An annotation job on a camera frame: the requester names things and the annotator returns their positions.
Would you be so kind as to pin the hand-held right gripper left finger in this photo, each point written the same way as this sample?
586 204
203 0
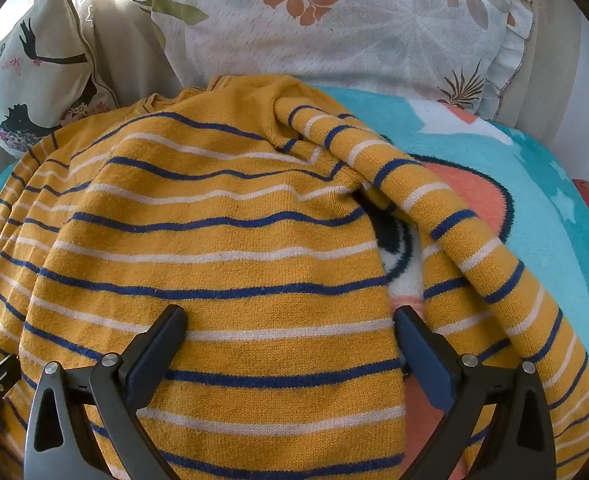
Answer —
153 352

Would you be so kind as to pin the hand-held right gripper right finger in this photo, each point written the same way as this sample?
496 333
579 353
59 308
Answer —
430 360

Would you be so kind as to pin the yellow striped knit sweater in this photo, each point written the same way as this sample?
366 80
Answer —
234 240

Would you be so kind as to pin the teal printed fleece blanket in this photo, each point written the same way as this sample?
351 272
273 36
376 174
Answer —
549 200

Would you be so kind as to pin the cream bird-print cushion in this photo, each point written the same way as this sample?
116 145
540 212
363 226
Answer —
39 85

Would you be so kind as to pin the white leaf-print pillow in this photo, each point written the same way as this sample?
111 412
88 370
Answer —
349 35

